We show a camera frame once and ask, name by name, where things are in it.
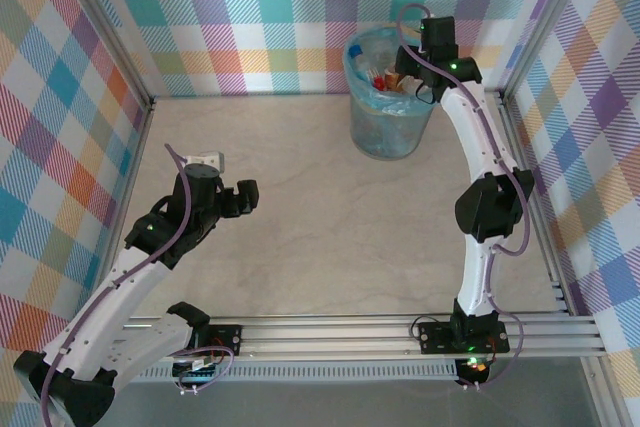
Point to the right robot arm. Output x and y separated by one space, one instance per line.
475 137

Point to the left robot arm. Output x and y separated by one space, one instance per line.
115 297

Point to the blue plastic bin liner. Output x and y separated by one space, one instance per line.
347 72

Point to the round waste bin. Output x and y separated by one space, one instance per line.
385 137

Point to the orange power connector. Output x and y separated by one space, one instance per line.
481 368

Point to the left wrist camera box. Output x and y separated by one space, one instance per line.
207 158

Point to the aluminium side rail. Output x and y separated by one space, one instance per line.
514 132
134 162

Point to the aluminium frame post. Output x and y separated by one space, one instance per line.
544 22
106 22

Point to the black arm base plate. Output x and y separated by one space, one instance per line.
227 339
432 339

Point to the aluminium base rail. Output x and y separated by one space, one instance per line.
325 334

